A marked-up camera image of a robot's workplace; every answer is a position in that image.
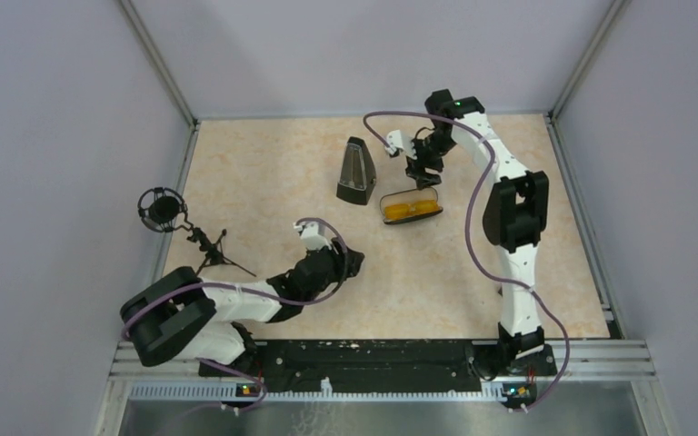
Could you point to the black metronome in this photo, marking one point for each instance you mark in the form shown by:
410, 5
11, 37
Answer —
357, 178

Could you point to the orange sunglasses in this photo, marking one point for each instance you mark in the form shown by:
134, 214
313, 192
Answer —
401, 211

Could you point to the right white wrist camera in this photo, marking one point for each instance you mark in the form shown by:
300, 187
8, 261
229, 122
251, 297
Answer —
398, 143

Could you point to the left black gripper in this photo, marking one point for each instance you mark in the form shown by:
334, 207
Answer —
340, 260

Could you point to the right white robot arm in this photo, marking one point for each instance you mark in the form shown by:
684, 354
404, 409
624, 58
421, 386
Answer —
514, 217

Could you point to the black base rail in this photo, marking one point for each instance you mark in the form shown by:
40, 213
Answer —
387, 366

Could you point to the black microphone on tripod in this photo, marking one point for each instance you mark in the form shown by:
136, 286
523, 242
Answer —
164, 210

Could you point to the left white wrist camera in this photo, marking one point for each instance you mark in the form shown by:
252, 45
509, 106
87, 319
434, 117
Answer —
311, 234

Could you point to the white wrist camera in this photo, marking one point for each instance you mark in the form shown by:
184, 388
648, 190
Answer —
398, 143
311, 234

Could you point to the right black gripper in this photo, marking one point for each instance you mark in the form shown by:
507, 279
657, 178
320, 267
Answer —
416, 169

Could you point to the black glasses case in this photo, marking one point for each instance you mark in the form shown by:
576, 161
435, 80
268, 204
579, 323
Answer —
409, 196

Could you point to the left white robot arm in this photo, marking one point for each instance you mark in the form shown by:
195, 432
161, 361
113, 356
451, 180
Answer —
182, 316

